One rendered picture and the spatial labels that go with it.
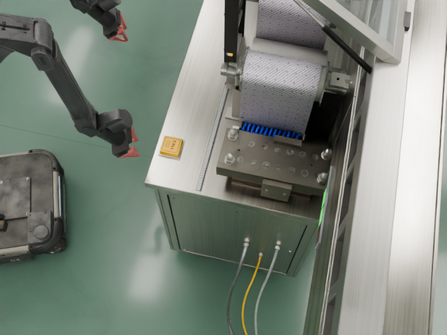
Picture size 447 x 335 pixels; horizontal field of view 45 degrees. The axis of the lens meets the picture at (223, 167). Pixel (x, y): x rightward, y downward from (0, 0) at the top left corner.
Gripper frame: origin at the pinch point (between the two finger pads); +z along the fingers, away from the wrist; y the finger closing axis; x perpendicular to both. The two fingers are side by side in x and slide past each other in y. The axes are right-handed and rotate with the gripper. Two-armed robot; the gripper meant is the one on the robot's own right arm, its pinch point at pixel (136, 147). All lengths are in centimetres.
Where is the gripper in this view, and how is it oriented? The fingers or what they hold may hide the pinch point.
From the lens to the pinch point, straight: 185.1
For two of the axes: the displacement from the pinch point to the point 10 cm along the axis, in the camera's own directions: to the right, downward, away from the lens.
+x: -8.6, 3.4, 3.8
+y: -1.6, -8.9, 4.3
